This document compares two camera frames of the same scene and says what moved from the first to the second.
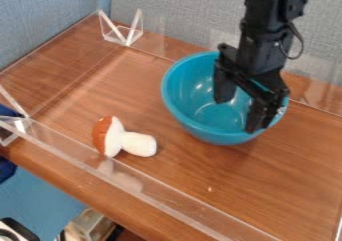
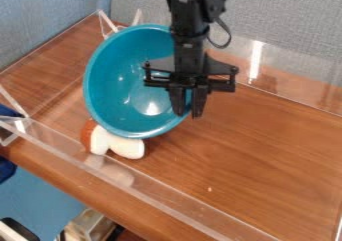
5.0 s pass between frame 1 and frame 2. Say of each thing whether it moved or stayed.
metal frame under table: stayed
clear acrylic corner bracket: stayed
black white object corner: stayed
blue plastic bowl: moved
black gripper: moved
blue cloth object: stayed
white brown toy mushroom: moved
